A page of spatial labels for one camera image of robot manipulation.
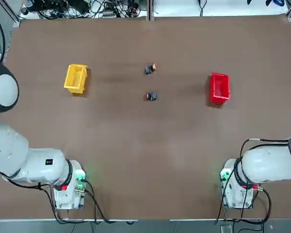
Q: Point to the small grey flat device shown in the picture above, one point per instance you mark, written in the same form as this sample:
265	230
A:
225	228

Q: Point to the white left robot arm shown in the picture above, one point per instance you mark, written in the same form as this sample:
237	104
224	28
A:
38	162

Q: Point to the red mushroom push button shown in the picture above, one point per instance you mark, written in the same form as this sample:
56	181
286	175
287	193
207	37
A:
152	96

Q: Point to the aluminium frame post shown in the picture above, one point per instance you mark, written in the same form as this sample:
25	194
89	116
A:
150	9

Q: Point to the yellow mushroom push button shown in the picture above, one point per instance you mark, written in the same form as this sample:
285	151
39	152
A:
149	69

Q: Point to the red plastic storage bin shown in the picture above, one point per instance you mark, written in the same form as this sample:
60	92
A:
215	95

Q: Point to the yellow plastic storage bin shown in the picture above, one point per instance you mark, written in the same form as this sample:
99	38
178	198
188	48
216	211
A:
72	80

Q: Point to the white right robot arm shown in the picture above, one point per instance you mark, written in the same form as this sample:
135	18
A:
264	162

